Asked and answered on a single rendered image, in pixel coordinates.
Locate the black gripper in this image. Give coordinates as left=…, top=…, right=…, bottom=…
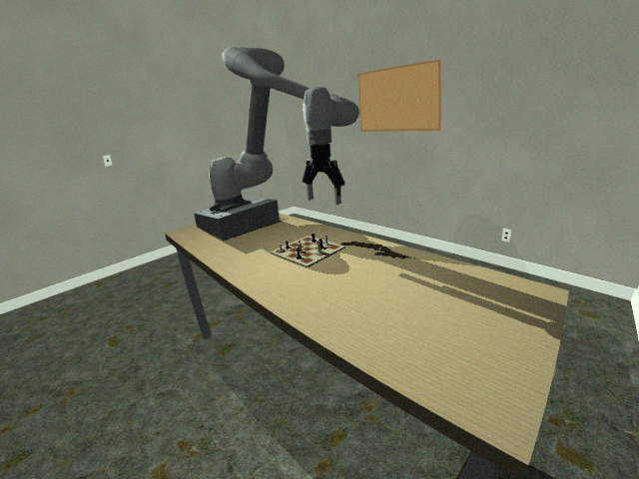
left=303, top=144, right=345, bottom=205

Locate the chessboard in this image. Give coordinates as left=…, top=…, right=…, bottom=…
left=270, top=236, right=345, bottom=267

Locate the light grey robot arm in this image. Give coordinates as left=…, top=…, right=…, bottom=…
left=208, top=47, right=359, bottom=212

